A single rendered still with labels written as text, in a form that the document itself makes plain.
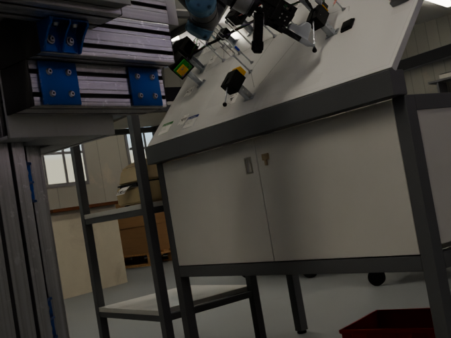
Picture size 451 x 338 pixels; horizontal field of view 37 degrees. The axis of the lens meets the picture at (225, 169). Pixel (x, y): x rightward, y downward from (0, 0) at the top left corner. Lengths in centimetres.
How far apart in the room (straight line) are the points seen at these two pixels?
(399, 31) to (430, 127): 26
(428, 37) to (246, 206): 980
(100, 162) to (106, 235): 334
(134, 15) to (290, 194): 81
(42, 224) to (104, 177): 822
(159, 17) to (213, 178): 90
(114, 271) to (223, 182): 434
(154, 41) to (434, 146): 76
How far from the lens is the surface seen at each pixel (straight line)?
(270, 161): 205
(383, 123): 175
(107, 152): 983
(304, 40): 191
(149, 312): 271
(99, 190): 963
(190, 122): 239
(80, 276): 626
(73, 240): 624
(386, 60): 173
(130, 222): 828
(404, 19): 182
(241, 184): 217
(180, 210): 248
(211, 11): 173
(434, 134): 178
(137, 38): 145
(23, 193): 142
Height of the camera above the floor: 61
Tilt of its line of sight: 3 degrees up
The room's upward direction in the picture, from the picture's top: 10 degrees counter-clockwise
